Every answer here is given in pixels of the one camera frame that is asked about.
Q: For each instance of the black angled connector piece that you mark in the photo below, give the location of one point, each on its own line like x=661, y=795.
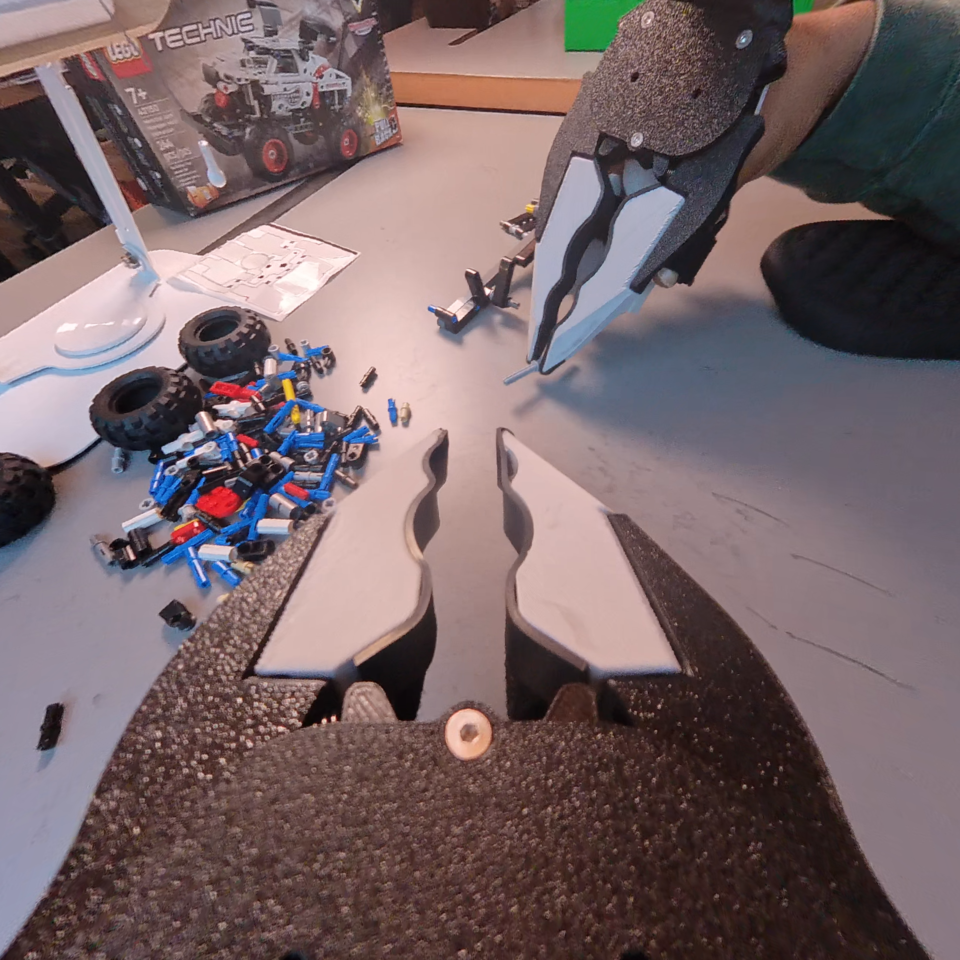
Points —
x=177, y=614

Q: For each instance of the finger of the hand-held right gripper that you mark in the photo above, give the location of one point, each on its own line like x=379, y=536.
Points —
x=563, y=240
x=623, y=263

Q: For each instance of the black cushion pad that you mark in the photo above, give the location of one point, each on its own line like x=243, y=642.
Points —
x=870, y=293

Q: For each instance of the pile of small building pieces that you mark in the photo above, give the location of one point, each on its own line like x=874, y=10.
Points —
x=240, y=465

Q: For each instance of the grey and black brick chassis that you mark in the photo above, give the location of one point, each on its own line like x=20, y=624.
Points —
x=488, y=285

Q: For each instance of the toy truck box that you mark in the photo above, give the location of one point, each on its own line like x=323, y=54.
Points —
x=225, y=105

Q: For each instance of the short black pin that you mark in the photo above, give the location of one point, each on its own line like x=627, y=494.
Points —
x=50, y=726

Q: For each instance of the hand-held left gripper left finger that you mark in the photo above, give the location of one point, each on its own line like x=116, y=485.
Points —
x=338, y=600

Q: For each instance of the grey desk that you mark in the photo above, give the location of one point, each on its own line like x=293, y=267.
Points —
x=780, y=495

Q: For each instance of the green storage bin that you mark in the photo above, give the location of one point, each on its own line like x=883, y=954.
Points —
x=600, y=23

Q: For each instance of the black toy tyre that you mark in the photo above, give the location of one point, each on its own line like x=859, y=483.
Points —
x=146, y=408
x=23, y=500
x=222, y=342

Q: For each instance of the white sticker sheet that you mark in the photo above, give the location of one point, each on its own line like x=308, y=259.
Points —
x=270, y=270

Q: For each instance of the white book stand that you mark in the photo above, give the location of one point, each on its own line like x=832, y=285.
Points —
x=90, y=330

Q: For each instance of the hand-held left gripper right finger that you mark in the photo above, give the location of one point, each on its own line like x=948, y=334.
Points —
x=593, y=600

